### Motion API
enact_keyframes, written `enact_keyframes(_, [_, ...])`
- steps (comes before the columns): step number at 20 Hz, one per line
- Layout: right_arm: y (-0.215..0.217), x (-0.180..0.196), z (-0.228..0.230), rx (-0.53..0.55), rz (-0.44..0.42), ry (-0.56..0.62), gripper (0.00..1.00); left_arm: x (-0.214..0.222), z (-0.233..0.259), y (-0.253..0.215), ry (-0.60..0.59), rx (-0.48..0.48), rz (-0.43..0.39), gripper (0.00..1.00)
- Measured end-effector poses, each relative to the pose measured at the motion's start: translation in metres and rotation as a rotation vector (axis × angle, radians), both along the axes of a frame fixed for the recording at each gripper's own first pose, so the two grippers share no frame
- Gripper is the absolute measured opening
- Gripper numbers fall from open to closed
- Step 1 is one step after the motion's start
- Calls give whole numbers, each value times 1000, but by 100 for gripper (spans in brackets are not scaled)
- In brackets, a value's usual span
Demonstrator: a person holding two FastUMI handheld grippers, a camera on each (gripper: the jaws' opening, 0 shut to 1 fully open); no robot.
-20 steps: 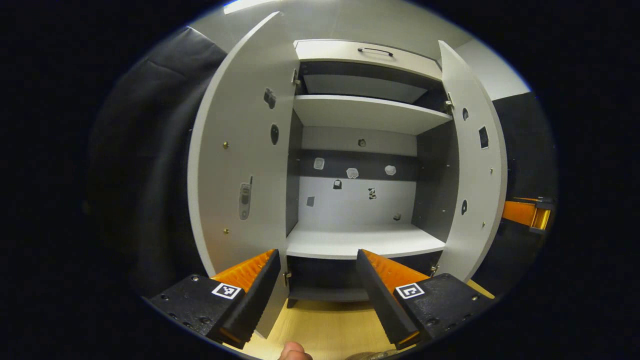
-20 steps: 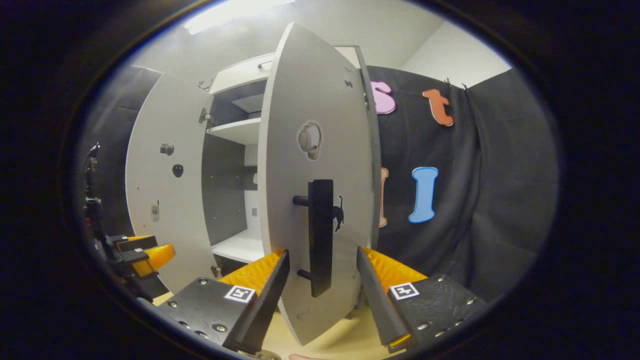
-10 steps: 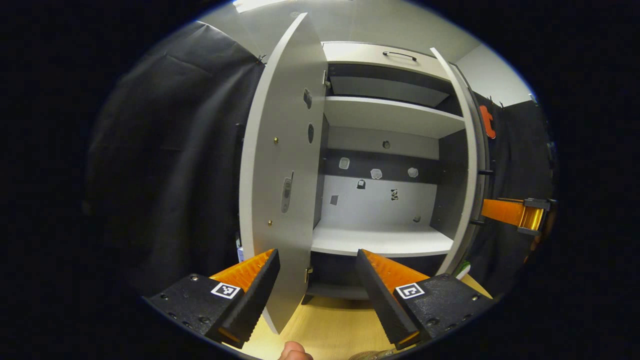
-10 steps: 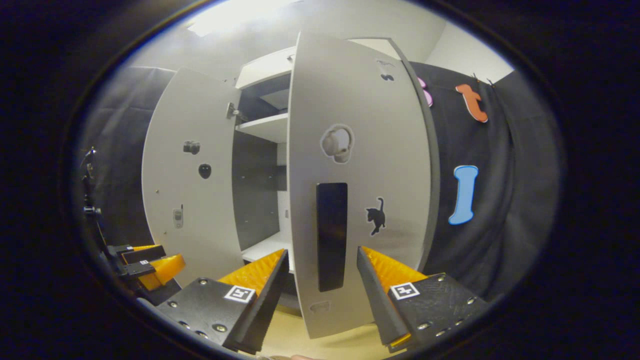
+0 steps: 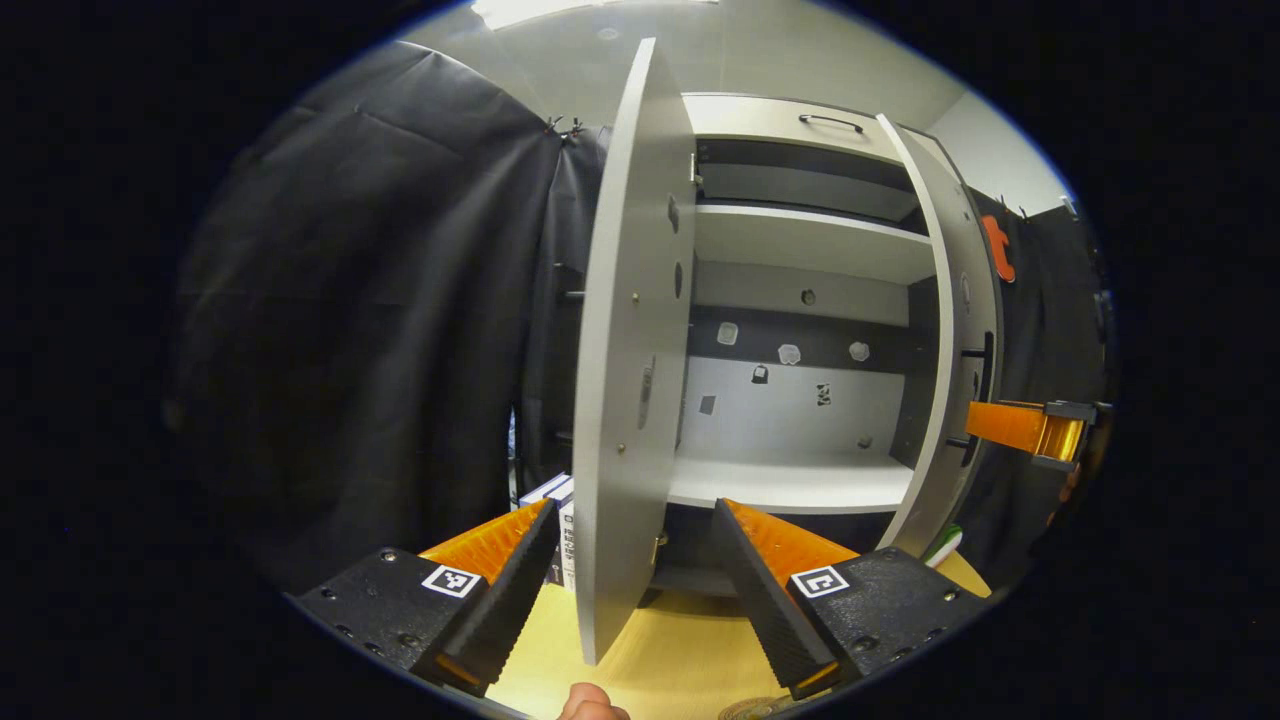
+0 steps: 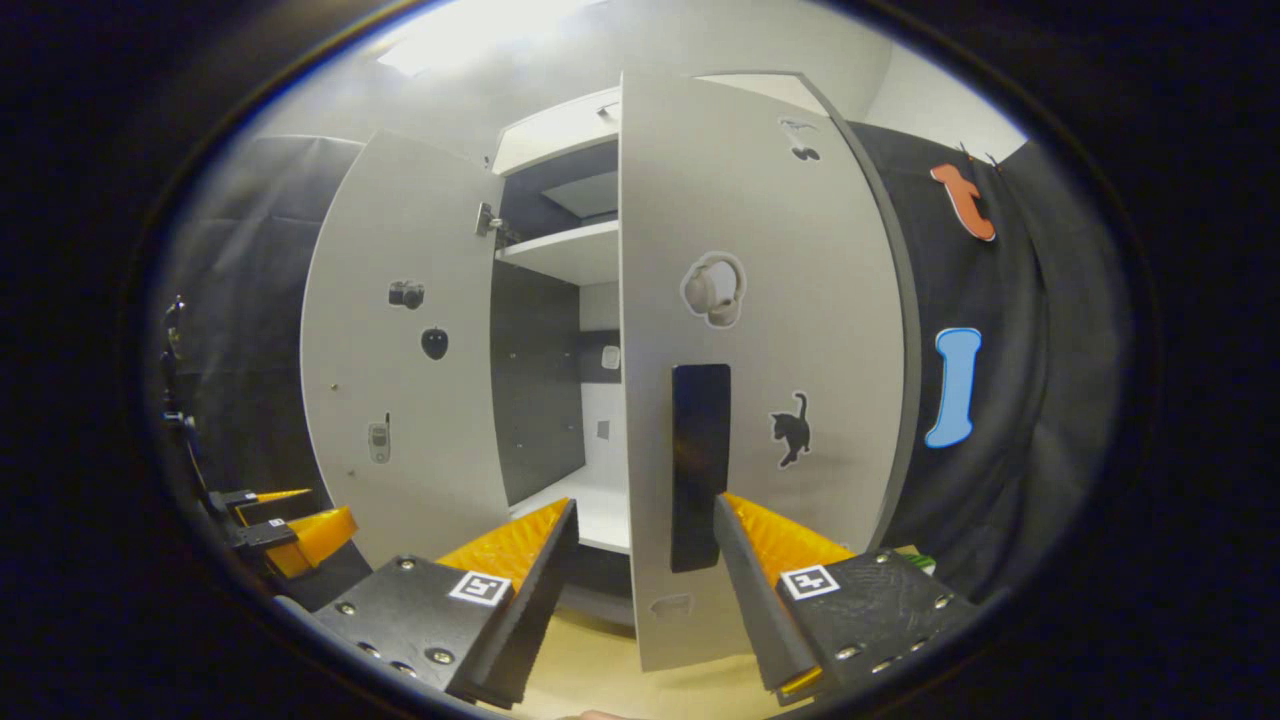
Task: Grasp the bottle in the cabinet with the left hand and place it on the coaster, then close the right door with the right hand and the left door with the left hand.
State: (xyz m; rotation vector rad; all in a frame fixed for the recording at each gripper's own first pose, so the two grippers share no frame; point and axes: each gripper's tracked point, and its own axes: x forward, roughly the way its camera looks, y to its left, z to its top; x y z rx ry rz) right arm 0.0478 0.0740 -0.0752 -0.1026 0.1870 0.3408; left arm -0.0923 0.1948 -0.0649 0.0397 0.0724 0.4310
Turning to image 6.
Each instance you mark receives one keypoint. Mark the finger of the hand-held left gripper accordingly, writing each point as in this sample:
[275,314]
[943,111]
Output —
[265,537]
[245,500]

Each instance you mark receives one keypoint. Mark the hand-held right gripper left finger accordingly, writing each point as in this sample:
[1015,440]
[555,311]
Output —
[535,600]

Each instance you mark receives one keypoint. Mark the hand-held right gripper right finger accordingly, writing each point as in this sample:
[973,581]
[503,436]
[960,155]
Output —
[765,610]

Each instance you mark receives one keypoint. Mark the white door with camera sticker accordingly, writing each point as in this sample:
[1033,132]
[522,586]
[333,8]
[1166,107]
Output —
[400,420]

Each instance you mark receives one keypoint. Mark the white grey cabinet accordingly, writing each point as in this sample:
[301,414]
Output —
[535,380]

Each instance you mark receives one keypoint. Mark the white door with headphones sticker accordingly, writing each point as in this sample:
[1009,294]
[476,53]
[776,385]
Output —
[800,330]

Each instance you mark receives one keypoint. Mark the white cabinet shelf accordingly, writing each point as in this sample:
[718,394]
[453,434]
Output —
[570,255]
[590,510]
[590,195]

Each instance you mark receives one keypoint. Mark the metal door hinge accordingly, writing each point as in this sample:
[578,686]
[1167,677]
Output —
[490,222]

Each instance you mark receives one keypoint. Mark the white cabinet drawer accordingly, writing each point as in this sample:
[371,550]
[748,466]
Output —
[550,135]

